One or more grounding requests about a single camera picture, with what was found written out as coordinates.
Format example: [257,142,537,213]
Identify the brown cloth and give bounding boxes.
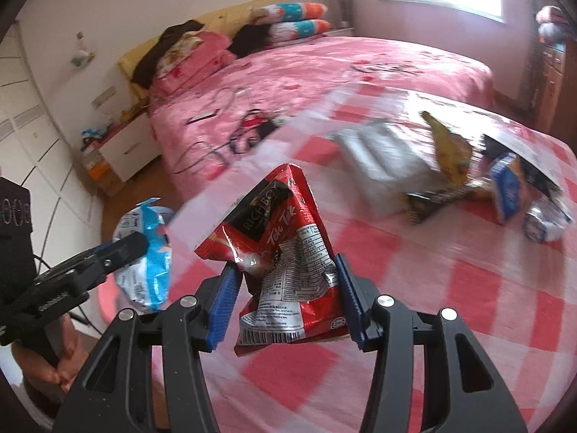
[131,19,206,90]

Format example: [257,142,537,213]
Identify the brown wooden cabinet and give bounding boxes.
[520,36,569,134]

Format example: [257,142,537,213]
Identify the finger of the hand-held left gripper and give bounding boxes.
[35,231,150,292]

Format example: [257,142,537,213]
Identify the blue orange snack pack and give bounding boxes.
[489,152,533,227]

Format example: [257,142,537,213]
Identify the bed with pink sheet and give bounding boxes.
[146,34,497,204]

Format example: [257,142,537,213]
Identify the white nightstand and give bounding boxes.
[97,110,160,185]

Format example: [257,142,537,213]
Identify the small wall ornament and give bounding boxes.
[70,31,96,70]

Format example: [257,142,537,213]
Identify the yellow snack packet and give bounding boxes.
[420,110,473,187]

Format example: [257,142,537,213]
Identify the dark coffee stick sachet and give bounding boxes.
[403,185,492,226]

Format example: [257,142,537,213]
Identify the yellow headboard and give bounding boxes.
[117,0,289,100]

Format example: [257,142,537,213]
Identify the dark navy foil bag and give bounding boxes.
[482,133,564,199]

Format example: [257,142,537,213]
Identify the large white plastic bag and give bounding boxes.
[327,119,440,219]

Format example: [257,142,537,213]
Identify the black cloth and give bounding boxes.
[228,24,273,58]

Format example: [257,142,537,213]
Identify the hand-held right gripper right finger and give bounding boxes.
[335,254,528,433]

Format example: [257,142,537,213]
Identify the colourful cartoon pillow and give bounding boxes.
[250,2,330,23]

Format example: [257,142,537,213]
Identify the floral pillow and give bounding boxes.
[155,34,203,77]

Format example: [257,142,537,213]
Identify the red snack packet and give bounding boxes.
[194,163,352,357]

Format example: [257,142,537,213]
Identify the white wardrobe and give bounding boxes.
[0,22,102,253]

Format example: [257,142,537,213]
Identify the red white checked tablecloth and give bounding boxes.
[149,83,577,433]

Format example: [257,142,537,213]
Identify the black charging cable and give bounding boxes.
[171,88,253,176]

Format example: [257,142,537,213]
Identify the pink pillow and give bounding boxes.
[151,31,237,97]

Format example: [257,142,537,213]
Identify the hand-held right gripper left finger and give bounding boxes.
[53,263,244,433]

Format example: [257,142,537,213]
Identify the pink round bin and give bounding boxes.
[97,275,156,325]

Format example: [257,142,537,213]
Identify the orange box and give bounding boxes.
[87,160,113,183]

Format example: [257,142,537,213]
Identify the person's left hand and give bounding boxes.
[11,313,88,395]

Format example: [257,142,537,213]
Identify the striped pillows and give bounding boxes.
[266,18,333,46]

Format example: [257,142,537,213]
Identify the light blue snack wrapper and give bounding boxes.
[112,197,176,312]

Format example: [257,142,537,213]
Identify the folded blankets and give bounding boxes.
[536,4,571,43]

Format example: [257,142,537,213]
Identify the blue white snack wrapper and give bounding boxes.
[523,196,575,243]

